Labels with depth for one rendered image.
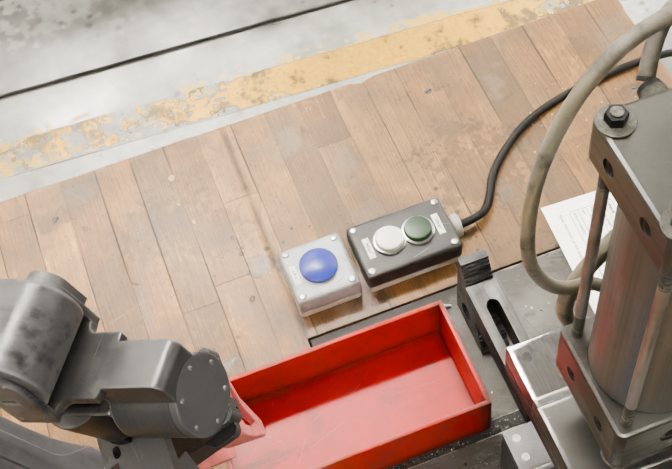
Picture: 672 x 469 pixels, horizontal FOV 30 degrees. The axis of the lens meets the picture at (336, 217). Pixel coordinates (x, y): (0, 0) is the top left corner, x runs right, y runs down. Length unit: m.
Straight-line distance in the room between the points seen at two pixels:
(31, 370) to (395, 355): 0.53
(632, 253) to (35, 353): 0.38
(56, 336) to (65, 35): 2.05
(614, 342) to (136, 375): 0.30
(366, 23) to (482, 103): 1.32
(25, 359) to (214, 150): 0.66
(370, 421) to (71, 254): 0.38
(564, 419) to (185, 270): 0.55
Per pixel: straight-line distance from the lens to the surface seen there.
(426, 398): 1.25
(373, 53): 2.69
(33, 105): 2.74
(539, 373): 1.00
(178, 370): 0.82
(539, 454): 1.14
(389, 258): 1.30
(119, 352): 0.84
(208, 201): 1.40
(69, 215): 1.42
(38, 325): 0.83
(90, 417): 0.87
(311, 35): 2.74
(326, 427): 1.24
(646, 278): 0.71
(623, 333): 0.77
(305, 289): 1.29
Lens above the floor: 2.04
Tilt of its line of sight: 56 degrees down
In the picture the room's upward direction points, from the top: 8 degrees counter-clockwise
